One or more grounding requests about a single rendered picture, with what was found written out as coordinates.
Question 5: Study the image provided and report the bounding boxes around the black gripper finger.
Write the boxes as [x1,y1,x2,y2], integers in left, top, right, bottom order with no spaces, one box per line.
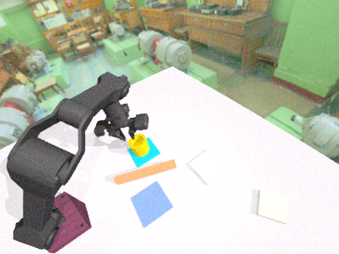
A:
[108,129,126,141]
[128,129,137,140]

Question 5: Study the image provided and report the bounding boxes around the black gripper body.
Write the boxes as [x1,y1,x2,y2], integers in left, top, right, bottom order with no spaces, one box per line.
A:
[94,104,149,137]

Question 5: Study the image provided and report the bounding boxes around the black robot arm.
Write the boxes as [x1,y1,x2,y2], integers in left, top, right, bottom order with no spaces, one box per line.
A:
[7,72,130,251]

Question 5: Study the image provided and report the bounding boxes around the tan flat bar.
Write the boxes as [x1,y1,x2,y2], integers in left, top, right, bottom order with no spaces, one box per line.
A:
[114,160,177,185]

